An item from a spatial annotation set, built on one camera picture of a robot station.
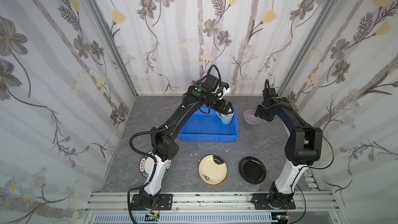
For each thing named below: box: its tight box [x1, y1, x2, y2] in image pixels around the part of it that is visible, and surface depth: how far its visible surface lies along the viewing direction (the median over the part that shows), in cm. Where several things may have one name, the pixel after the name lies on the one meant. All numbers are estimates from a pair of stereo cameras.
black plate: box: [238, 156, 267, 185], surface depth 84 cm
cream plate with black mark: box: [198, 154, 228, 185], surface depth 84 cm
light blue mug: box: [215, 110, 235, 125], surface depth 100 cm
